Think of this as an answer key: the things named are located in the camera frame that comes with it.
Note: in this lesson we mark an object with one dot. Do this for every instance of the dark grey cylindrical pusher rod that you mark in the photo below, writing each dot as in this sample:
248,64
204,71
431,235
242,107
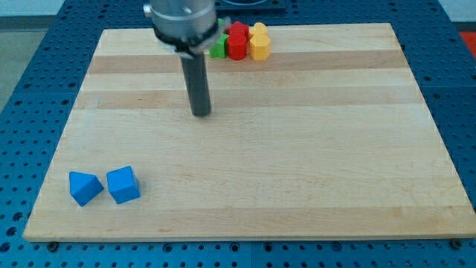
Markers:
196,80

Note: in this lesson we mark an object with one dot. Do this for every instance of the red star block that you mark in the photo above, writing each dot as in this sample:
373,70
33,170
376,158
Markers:
238,28

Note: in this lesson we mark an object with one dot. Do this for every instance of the yellow hexagon block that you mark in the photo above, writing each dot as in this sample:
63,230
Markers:
260,47

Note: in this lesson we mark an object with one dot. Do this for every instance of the green block front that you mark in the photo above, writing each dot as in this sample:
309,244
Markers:
219,50

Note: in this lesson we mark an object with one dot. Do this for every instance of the red cylinder block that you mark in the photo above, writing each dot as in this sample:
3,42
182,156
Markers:
237,47

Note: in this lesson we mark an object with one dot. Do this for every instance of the yellow heart block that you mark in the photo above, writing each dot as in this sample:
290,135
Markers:
257,29

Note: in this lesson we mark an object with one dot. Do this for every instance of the blue cube block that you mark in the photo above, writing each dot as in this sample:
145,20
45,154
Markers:
123,184

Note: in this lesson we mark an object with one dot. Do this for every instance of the wooden board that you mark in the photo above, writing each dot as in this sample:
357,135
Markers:
330,138

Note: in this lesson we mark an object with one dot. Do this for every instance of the blue triangle block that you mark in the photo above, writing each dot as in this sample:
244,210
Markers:
84,187

